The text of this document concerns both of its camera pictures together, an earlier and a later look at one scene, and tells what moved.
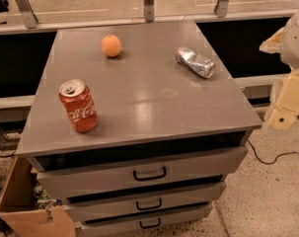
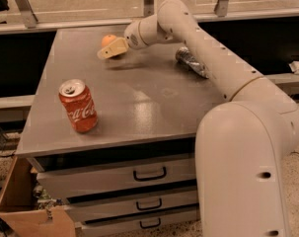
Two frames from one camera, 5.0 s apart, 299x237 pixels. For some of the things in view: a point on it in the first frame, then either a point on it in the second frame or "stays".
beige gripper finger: x=292 y=101 -> x=132 y=39
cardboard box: x=20 y=212 stays
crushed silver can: x=196 y=62 stays
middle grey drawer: x=77 y=212 stays
